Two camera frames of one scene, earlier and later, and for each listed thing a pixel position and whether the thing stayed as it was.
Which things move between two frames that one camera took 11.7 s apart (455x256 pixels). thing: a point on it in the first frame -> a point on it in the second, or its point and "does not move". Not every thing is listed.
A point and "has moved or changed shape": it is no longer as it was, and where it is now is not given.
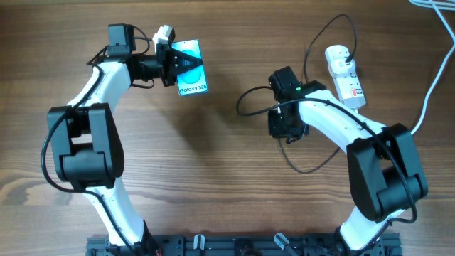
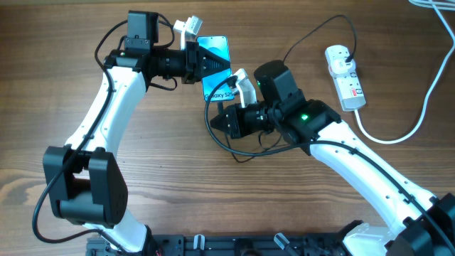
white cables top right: x=443 y=4 does not move
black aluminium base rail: x=293 y=244 does not move
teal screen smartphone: x=193 y=80 has moved or changed shape
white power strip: x=348 y=83 does not move
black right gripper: x=277 y=131 -> x=238 y=127
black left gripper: x=168 y=67 -> x=195 y=55
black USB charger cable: x=306 y=81 -> x=234 y=80
